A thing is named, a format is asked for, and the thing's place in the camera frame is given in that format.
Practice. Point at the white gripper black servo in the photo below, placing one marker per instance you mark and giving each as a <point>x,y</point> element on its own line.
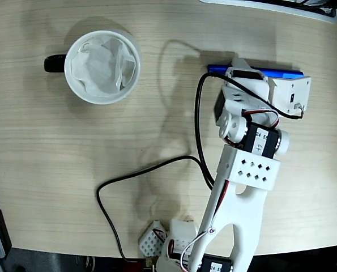
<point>244,73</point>

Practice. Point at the blue pen with metal clip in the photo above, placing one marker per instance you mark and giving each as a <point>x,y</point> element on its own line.
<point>217,68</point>

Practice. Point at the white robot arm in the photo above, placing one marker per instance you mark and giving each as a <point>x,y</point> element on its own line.
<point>242,212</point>

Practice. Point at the crumpled white tissue paper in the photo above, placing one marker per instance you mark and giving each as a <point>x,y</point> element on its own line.
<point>100,68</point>

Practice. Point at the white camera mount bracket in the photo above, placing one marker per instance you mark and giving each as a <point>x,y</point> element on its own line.
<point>287,90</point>

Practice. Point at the black block beside rail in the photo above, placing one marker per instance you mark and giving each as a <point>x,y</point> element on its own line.
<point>4,232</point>

